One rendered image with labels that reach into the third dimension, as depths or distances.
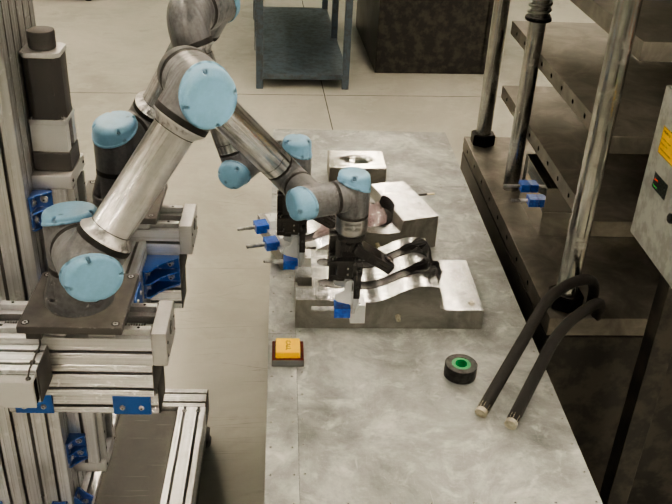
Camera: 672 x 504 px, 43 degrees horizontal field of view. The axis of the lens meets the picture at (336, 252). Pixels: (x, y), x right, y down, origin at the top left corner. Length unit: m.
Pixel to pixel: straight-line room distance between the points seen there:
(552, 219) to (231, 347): 1.43
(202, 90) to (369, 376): 0.86
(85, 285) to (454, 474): 0.86
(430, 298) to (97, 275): 0.91
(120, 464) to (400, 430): 1.08
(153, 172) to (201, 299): 2.18
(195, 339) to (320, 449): 1.75
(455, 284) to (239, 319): 1.51
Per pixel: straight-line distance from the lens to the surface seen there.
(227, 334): 3.61
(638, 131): 2.41
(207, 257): 4.14
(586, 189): 2.33
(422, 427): 2.00
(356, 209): 1.94
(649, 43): 2.29
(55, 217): 1.85
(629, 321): 2.55
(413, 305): 2.26
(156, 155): 1.68
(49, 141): 2.06
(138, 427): 2.89
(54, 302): 1.95
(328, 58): 6.64
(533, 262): 2.71
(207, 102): 1.64
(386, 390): 2.08
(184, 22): 2.08
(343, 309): 2.09
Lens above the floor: 2.12
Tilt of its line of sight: 30 degrees down
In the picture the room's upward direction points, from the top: 3 degrees clockwise
